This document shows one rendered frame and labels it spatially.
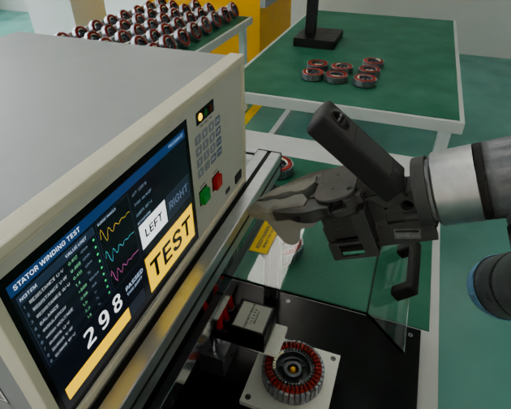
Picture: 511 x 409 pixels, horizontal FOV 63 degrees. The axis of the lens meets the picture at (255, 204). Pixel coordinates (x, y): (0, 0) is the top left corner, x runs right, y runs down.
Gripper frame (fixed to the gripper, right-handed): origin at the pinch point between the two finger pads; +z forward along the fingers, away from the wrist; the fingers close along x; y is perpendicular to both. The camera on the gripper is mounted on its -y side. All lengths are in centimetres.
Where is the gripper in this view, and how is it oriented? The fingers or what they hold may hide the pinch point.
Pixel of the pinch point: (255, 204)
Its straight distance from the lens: 51.9
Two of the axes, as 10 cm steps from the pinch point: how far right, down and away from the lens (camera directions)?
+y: 4.0, 8.1, 4.2
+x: 3.4, -5.6, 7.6
